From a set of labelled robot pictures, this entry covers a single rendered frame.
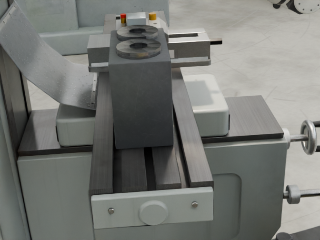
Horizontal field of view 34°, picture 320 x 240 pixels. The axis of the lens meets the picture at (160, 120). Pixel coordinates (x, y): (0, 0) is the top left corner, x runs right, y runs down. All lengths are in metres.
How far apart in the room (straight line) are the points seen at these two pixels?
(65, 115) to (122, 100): 0.50
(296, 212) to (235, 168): 0.96
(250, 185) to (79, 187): 0.51
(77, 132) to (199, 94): 0.38
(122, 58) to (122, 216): 0.30
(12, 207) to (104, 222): 0.64
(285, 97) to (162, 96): 2.61
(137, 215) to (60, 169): 0.60
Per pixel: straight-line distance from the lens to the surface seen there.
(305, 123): 1.74
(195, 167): 1.00
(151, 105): 1.02
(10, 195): 1.55
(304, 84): 3.81
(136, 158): 1.03
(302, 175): 2.75
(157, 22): 1.51
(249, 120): 1.61
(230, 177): 1.59
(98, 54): 1.47
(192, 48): 1.47
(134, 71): 0.99
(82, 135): 1.48
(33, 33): 1.66
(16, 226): 1.61
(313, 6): 1.42
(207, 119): 1.48
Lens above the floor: 1.47
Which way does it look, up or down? 27 degrees down
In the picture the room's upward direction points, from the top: 3 degrees counter-clockwise
